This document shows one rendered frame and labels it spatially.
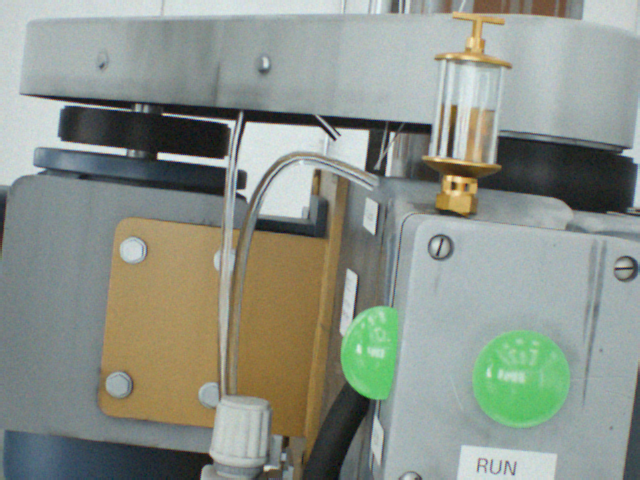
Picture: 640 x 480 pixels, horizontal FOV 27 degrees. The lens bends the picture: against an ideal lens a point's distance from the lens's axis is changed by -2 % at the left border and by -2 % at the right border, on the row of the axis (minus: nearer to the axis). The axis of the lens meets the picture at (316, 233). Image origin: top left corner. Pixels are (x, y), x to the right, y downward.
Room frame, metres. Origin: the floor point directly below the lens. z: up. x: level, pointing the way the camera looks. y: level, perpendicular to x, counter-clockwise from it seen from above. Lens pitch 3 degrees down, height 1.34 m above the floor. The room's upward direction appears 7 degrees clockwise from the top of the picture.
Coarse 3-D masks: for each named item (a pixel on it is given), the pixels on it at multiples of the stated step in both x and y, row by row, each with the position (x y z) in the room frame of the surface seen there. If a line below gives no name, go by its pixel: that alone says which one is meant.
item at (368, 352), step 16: (368, 320) 0.42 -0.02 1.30; (384, 320) 0.42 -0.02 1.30; (352, 336) 0.42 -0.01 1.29; (368, 336) 0.41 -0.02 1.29; (384, 336) 0.41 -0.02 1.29; (352, 352) 0.41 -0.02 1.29; (368, 352) 0.41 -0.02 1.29; (384, 352) 0.41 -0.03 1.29; (352, 368) 0.41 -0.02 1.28; (368, 368) 0.41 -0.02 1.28; (384, 368) 0.41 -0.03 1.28; (352, 384) 0.42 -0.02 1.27; (368, 384) 0.41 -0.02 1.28; (384, 384) 0.41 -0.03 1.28
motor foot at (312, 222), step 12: (312, 204) 0.99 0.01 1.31; (324, 204) 0.92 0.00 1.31; (264, 216) 0.97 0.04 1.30; (276, 216) 0.99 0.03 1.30; (288, 216) 1.01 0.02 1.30; (312, 216) 0.97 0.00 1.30; (324, 216) 0.92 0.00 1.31; (264, 228) 0.93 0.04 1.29; (276, 228) 0.93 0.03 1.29; (288, 228) 0.93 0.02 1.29; (300, 228) 0.93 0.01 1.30; (312, 228) 0.93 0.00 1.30; (324, 228) 0.92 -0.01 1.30
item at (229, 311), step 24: (240, 120) 0.73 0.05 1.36; (312, 120) 0.79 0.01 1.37; (240, 144) 0.73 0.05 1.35; (288, 168) 0.56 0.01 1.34; (336, 168) 0.55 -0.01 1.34; (264, 192) 0.58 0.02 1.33; (240, 240) 0.61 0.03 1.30; (240, 264) 0.62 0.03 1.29; (240, 288) 0.63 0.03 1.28; (240, 312) 0.65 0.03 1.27
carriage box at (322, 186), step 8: (312, 176) 1.06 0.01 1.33; (320, 176) 1.04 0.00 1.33; (328, 176) 0.95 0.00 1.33; (312, 184) 1.05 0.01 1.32; (320, 184) 1.03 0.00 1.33; (328, 184) 0.94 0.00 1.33; (312, 192) 1.05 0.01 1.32; (320, 192) 1.02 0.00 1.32; (328, 192) 0.93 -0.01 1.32; (328, 200) 0.91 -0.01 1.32; (328, 208) 0.90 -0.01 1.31; (632, 208) 0.75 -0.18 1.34; (328, 216) 0.90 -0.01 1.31; (328, 224) 0.89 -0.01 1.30; (328, 232) 0.88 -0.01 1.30; (288, 440) 1.05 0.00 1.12; (296, 440) 0.95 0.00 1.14; (304, 440) 0.87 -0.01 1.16; (280, 448) 1.06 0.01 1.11; (296, 448) 0.94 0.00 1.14; (304, 448) 0.86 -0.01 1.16; (280, 456) 1.05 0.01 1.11; (296, 456) 0.93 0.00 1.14; (280, 464) 1.04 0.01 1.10; (296, 464) 0.92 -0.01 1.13; (296, 472) 0.91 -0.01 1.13
